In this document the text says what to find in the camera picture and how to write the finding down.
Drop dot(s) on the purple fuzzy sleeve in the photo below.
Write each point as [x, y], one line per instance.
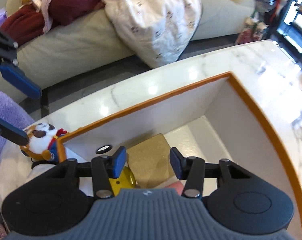
[13, 119]

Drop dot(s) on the beige sofa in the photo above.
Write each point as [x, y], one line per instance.
[91, 42]

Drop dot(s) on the dark red garment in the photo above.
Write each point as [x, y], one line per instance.
[27, 23]

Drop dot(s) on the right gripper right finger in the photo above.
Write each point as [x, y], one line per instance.
[190, 169]

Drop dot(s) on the yellow round tin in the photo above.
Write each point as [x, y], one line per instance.
[126, 180]

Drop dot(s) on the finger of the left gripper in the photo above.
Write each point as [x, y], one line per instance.
[17, 78]
[12, 133]

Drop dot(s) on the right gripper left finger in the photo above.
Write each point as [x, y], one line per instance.
[105, 168]

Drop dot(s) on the floral tote bag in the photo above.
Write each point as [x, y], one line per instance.
[254, 30]

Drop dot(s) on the gold cardboard box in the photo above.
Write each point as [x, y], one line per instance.
[150, 164]

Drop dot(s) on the orange cardboard storage box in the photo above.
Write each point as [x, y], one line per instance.
[256, 124]

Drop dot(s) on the brown dog plush keychain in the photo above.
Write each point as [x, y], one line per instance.
[42, 143]

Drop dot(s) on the white panda print blanket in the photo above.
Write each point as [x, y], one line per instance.
[157, 31]

